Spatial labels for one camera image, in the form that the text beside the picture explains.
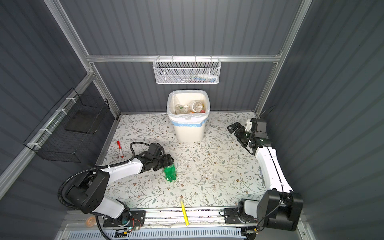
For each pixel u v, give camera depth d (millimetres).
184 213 752
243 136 694
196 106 833
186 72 1123
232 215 738
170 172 868
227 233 706
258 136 618
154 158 720
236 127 737
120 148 989
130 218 722
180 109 963
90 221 736
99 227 691
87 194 438
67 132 736
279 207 386
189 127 826
